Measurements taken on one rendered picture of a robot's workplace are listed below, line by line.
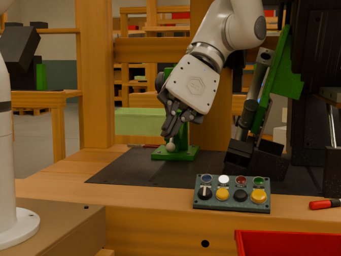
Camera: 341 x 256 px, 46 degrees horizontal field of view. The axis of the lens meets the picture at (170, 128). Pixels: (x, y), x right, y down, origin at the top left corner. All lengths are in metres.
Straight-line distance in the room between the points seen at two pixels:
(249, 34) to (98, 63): 0.74
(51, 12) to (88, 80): 11.16
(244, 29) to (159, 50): 0.69
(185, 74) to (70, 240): 0.38
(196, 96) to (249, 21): 0.18
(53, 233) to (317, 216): 0.48
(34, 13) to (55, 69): 1.71
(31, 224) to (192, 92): 0.38
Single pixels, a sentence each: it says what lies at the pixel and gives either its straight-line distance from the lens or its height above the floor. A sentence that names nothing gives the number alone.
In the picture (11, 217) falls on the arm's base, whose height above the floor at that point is 0.96.
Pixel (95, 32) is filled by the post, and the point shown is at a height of 1.29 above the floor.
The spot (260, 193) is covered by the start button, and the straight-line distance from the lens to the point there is 0.81.
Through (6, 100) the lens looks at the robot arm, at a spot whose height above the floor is 1.13.
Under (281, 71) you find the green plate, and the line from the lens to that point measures 1.00.
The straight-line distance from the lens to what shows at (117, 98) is 10.98.
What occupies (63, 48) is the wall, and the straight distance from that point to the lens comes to 12.37.
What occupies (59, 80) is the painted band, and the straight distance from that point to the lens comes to 12.45.
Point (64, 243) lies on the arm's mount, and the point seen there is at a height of 0.92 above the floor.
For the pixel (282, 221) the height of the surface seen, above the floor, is 0.89.
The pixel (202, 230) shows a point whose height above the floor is 0.86.
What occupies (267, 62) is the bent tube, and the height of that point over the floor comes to 1.19.
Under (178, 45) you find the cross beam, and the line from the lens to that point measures 1.47.
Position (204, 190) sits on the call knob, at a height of 0.94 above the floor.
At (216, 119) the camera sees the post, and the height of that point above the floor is 1.00.
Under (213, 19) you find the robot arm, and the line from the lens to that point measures 0.89.
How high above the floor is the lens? 1.19
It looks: 9 degrees down
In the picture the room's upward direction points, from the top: straight up
